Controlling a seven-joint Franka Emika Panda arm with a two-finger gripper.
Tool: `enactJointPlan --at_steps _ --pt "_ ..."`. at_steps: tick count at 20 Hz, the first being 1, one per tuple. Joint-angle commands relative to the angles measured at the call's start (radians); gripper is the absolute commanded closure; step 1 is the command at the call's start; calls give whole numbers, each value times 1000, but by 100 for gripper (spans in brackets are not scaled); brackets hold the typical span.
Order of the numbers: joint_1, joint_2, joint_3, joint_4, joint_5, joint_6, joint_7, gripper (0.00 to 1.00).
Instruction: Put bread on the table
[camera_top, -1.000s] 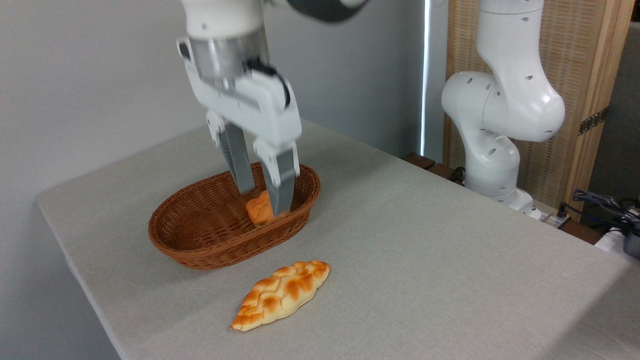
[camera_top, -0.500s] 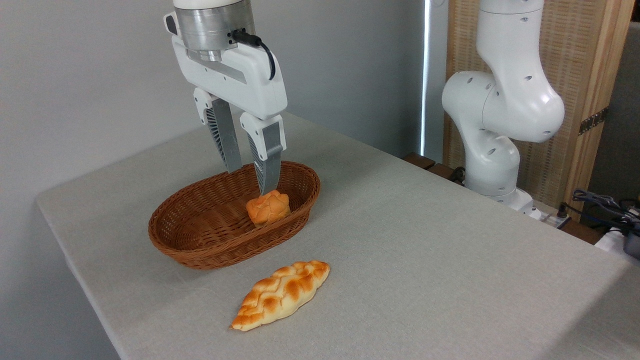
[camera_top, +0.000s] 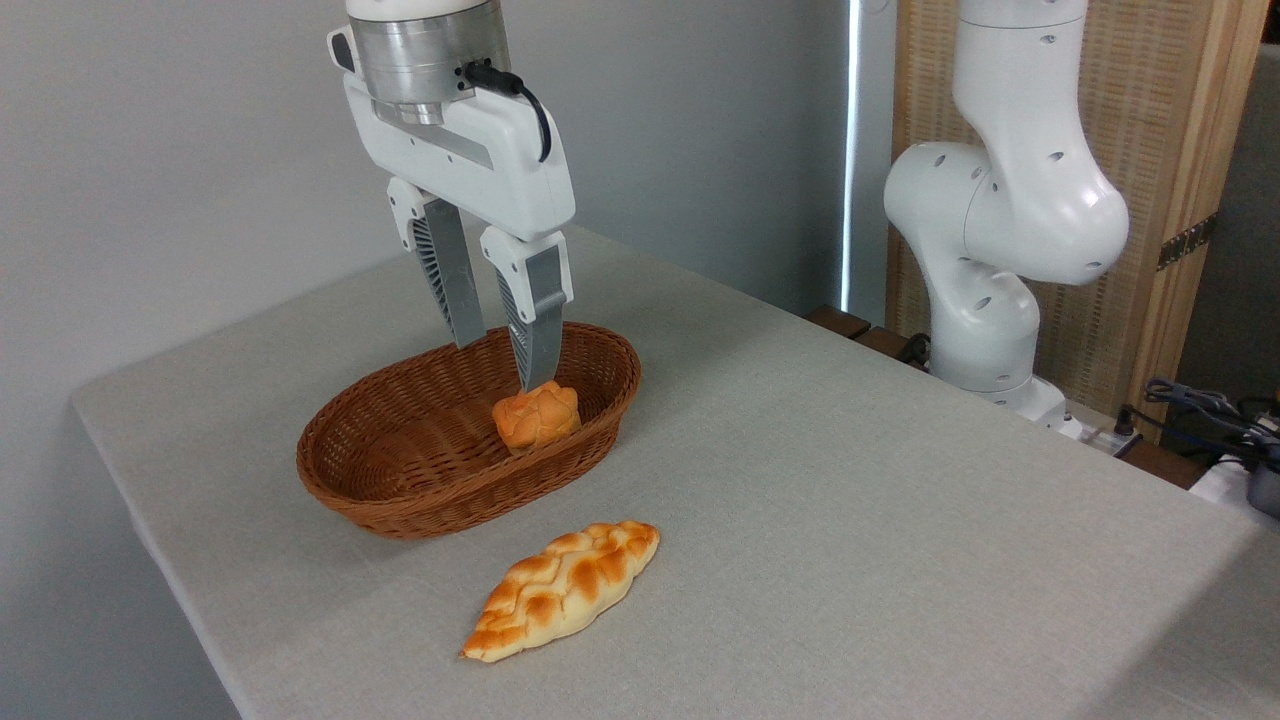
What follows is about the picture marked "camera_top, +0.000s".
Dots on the round orange bread roll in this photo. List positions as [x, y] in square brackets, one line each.
[540, 420]

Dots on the long braided bread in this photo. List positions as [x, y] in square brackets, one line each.
[560, 590]

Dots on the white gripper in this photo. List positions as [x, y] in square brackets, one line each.
[510, 180]

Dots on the brown wicker basket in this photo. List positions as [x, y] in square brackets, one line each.
[420, 500]

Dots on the white box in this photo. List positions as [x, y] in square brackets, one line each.
[1220, 485]

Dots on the grey tablecloth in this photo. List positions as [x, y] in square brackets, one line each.
[850, 550]

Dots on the metal screen hinge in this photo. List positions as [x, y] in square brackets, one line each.
[1187, 242]

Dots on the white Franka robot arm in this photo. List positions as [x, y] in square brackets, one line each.
[1000, 200]

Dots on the grey device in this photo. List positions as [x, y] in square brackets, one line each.
[1265, 490]

